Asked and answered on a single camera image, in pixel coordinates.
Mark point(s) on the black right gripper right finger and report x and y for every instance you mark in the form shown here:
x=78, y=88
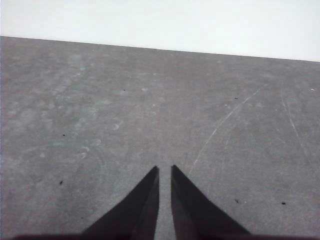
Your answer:
x=192, y=210

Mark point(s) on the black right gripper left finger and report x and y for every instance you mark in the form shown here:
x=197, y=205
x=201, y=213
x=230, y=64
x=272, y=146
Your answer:
x=140, y=210

